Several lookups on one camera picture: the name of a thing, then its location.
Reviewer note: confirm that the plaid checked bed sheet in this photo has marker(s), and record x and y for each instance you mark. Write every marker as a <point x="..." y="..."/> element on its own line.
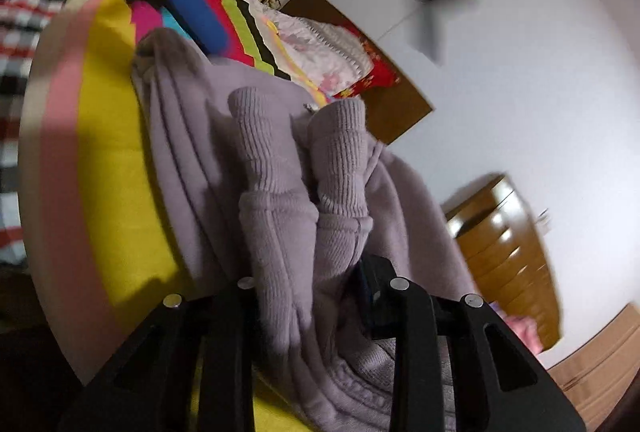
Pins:
<point x="22" y="22"/>

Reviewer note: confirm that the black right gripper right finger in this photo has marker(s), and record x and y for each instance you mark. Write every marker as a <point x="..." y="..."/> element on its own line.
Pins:
<point x="497" y="383"/>

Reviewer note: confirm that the lavender fleece pants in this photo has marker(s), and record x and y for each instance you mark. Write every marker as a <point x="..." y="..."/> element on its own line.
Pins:
<point x="258" y="183"/>

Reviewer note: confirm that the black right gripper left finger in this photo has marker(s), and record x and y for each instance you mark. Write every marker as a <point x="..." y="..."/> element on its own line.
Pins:
<point x="187" y="367"/>

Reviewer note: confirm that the brown wooden dresser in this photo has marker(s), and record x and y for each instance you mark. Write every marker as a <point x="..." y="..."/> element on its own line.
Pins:
<point x="497" y="236"/>

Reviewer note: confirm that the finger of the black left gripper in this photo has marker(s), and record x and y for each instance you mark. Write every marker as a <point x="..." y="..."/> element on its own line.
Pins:
<point x="201" y="23"/>

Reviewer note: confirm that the light wooden wardrobe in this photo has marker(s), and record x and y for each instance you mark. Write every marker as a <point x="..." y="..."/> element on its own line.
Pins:
<point x="596" y="376"/>

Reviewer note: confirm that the dark wooden headboard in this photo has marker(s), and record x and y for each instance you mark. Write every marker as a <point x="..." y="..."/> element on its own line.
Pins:
<point x="394" y="104"/>

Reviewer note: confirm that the pink floral quilt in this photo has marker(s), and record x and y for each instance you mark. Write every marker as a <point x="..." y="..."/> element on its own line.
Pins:
<point x="322" y="57"/>

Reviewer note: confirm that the rainbow striped bed sheet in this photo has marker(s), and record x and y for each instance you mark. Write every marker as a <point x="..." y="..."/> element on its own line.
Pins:
<point x="98" y="239"/>

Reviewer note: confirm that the red patterned pillow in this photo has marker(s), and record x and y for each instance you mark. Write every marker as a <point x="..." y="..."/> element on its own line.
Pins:
<point x="382" y="74"/>

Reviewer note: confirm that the pink blanket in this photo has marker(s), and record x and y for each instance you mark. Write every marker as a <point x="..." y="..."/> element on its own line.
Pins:
<point x="524" y="327"/>

